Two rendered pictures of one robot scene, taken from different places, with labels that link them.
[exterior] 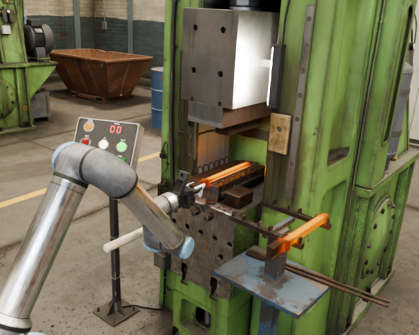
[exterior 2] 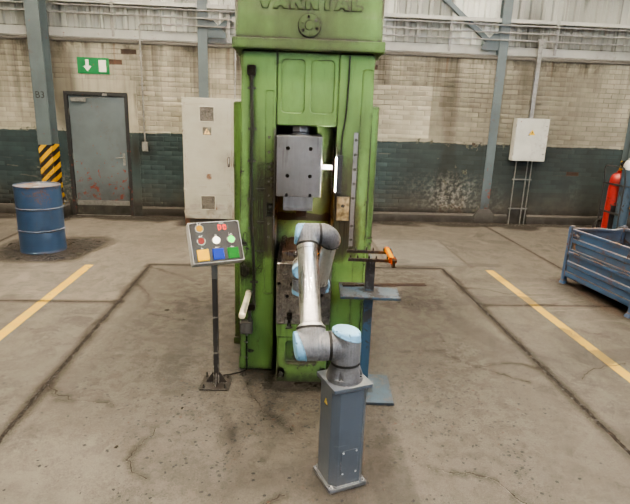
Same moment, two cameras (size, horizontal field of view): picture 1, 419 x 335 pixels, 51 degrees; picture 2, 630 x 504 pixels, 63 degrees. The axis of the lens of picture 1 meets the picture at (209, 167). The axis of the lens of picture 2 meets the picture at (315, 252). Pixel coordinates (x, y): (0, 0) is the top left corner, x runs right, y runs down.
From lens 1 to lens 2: 228 cm
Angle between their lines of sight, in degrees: 38
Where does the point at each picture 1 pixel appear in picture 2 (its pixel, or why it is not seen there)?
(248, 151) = (289, 230)
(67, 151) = (307, 227)
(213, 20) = (303, 143)
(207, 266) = not seen: hidden behind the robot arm
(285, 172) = (347, 232)
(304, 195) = (361, 243)
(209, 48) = (300, 161)
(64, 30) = not seen: outside the picture
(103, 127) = (211, 227)
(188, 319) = (288, 357)
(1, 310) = (315, 319)
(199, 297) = not seen: hidden behind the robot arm
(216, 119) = (307, 206)
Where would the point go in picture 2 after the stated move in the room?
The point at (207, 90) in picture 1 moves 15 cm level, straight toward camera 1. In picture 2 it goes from (300, 188) to (314, 191)
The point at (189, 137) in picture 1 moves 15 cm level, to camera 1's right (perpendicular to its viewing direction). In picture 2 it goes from (268, 225) to (285, 222)
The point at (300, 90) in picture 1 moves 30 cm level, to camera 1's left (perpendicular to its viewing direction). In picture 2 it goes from (354, 180) to (321, 183)
